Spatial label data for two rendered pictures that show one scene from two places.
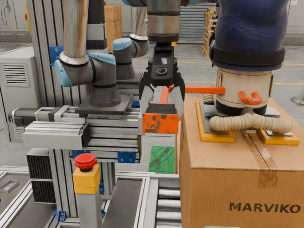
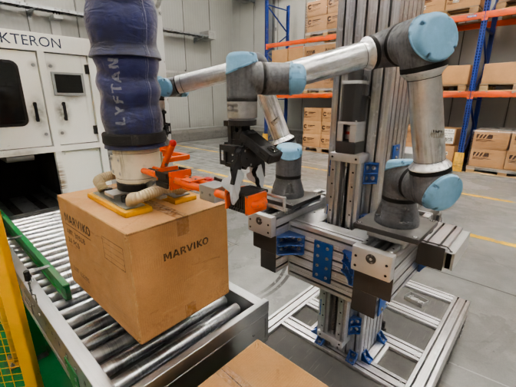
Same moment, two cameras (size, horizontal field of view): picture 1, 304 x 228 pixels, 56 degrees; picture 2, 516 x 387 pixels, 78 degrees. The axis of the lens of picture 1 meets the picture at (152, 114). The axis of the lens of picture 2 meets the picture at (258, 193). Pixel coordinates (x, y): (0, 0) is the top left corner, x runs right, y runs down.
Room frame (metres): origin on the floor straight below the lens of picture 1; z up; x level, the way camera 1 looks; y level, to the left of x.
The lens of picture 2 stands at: (2.06, -0.97, 1.46)
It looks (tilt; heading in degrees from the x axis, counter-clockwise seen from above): 17 degrees down; 128
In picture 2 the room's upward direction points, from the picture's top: straight up
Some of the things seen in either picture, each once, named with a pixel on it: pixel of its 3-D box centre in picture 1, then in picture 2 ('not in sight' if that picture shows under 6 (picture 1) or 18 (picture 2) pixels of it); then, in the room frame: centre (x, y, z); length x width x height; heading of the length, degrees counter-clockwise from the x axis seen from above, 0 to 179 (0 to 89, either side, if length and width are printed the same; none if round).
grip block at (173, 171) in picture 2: not in sight; (173, 176); (1.20, -0.33, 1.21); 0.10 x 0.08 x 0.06; 85
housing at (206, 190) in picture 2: not in sight; (214, 191); (1.41, -0.35, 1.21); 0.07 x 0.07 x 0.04; 85
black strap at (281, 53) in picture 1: (245, 53); (135, 137); (0.95, -0.31, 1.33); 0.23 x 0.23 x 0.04
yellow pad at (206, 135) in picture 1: (212, 115); (162, 187); (0.96, -0.21, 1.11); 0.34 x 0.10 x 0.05; 175
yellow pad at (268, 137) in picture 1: (267, 116); (117, 197); (0.94, -0.40, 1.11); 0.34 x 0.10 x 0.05; 175
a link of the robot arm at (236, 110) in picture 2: (224, 11); (241, 111); (1.53, -0.36, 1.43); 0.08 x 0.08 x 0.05
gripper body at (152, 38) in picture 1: (163, 59); (159, 122); (0.70, -0.03, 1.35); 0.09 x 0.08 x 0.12; 175
